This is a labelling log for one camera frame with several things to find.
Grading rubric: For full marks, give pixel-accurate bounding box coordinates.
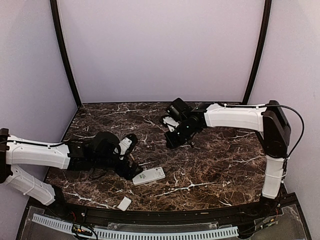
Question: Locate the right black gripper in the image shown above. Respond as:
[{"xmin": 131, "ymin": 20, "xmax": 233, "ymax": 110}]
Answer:
[{"xmin": 164, "ymin": 119, "xmax": 198, "ymax": 149}]

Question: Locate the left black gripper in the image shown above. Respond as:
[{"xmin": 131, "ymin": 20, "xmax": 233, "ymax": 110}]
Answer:
[{"xmin": 92, "ymin": 153, "xmax": 143, "ymax": 181}]

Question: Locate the white remote control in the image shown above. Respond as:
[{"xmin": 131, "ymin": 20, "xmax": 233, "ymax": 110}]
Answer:
[{"xmin": 132, "ymin": 167, "xmax": 166, "ymax": 186}]

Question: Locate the white battery cover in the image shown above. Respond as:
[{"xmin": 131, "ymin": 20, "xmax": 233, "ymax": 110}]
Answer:
[{"xmin": 117, "ymin": 196, "xmax": 132, "ymax": 211}]

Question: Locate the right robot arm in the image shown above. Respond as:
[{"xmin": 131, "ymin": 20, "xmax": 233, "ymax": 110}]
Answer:
[{"xmin": 160, "ymin": 98, "xmax": 302, "ymax": 217}]

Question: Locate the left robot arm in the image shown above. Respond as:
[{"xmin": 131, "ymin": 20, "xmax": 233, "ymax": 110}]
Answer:
[{"xmin": 0, "ymin": 128, "xmax": 143, "ymax": 218}]

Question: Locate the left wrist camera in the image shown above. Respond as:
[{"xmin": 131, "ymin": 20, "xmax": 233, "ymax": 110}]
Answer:
[{"xmin": 113, "ymin": 133, "xmax": 138, "ymax": 158}]

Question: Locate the black front rail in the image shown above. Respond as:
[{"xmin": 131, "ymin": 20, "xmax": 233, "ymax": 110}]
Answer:
[{"xmin": 53, "ymin": 203, "xmax": 262, "ymax": 225}]

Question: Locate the white slotted cable duct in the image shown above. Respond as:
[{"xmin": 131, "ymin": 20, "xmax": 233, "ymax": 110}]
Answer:
[{"xmin": 32, "ymin": 214, "xmax": 239, "ymax": 240}]

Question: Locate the right black frame post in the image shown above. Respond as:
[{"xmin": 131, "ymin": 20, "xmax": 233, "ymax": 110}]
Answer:
[{"xmin": 241, "ymin": 0, "xmax": 272, "ymax": 105}]

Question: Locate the black frame post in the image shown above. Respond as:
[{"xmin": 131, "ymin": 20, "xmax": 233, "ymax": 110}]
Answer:
[
  {"xmin": 241, "ymin": 0, "xmax": 272, "ymax": 105},
  {"xmin": 49, "ymin": 0, "xmax": 82, "ymax": 108}
]

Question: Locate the left black frame post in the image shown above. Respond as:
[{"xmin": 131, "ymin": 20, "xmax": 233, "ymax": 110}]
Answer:
[{"xmin": 49, "ymin": 0, "xmax": 82, "ymax": 108}]

